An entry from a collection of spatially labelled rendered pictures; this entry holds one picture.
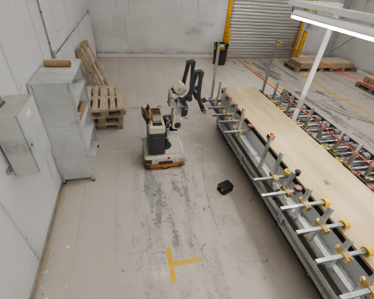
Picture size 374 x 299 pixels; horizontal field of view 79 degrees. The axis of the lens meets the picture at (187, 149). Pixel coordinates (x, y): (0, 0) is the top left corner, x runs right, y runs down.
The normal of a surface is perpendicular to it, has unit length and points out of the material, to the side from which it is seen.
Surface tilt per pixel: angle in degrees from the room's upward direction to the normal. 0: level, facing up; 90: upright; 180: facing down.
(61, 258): 0
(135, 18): 90
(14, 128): 90
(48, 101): 90
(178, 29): 90
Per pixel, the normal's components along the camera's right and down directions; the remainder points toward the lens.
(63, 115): 0.22, 0.61
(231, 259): 0.07, -0.79
